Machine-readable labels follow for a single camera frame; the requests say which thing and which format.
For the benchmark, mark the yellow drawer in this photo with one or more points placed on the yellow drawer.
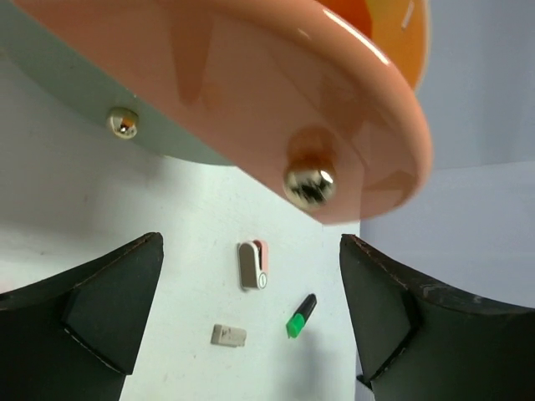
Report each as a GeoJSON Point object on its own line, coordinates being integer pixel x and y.
{"type": "Point", "coordinates": [400, 28]}

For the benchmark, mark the pink grey correction tape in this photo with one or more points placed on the pink grey correction tape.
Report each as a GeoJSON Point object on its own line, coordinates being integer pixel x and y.
{"type": "Point", "coordinates": [253, 264]}

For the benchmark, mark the green highlighter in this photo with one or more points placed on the green highlighter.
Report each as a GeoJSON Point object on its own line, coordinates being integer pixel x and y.
{"type": "Point", "coordinates": [298, 320]}

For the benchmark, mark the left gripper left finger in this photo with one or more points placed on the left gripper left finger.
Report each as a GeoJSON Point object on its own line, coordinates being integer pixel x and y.
{"type": "Point", "coordinates": [76, 335]}

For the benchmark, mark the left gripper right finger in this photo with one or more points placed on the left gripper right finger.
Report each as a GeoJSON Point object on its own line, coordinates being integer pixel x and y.
{"type": "Point", "coordinates": [421, 339]}

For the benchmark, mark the pink top drawer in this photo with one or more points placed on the pink top drawer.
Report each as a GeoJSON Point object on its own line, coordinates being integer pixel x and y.
{"type": "Point", "coordinates": [287, 91]}

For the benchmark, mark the grey bottom drawer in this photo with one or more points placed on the grey bottom drawer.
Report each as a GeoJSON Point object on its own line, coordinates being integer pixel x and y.
{"type": "Point", "coordinates": [77, 83]}

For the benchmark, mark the grey eraser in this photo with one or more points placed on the grey eraser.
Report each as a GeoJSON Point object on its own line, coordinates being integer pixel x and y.
{"type": "Point", "coordinates": [227, 336]}

